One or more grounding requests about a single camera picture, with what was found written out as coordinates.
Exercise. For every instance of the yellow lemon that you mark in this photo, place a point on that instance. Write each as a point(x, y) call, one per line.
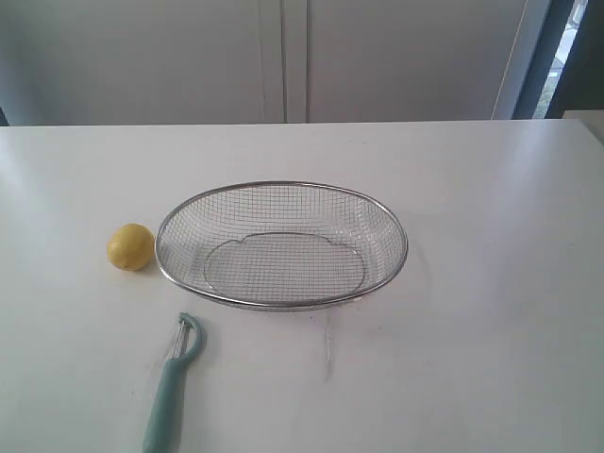
point(131, 247)

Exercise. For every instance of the teal handled peeler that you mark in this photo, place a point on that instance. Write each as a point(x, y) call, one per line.
point(163, 430)

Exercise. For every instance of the white side table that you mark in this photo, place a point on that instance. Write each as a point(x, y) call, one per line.
point(593, 119)

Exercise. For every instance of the oval wire mesh basket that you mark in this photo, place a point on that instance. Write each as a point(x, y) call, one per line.
point(281, 245)

